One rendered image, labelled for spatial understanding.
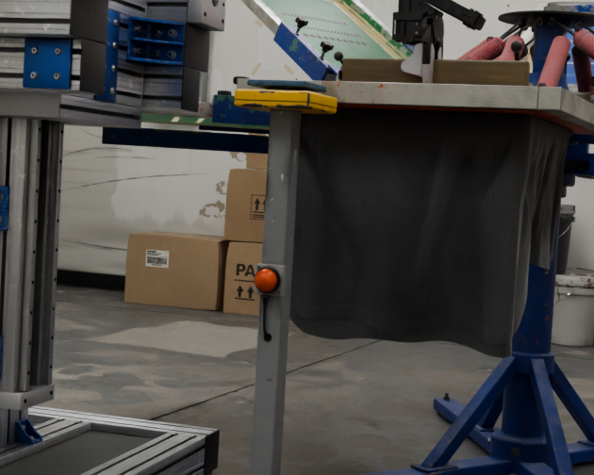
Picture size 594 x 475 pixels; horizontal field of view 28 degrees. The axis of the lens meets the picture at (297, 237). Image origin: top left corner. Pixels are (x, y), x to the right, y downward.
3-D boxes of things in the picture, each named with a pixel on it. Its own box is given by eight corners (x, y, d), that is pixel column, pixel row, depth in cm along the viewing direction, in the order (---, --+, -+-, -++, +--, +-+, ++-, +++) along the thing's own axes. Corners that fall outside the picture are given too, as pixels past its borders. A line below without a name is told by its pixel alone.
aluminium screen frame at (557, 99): (560, 109, 193) (562, 87, 192) (236, 99, 214) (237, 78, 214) (619, 135, 266) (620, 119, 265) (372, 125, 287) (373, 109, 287)
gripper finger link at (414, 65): (401, 93, 222) (404, 46, 223) (432, 93, 220) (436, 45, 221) (396, 90, 219) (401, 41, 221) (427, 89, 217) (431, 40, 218)
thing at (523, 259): (515, 356, 207) (532, 114, 205) (495, 353, 209) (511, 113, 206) (559, 330, 250) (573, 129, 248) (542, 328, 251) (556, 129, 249)
